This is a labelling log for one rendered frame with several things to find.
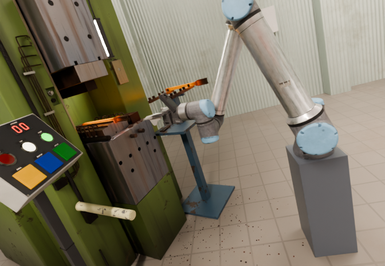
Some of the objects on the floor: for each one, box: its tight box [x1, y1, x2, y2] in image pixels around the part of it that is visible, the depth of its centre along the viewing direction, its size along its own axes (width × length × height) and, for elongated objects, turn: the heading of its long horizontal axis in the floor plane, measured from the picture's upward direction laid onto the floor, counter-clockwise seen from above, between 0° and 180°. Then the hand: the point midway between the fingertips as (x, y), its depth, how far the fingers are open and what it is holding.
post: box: [33, 190, 87, 266], centre depth 102 cm, size 4×4×108 cm
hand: (152, 113), depth 123 cm, fingers open, 14 cm apart
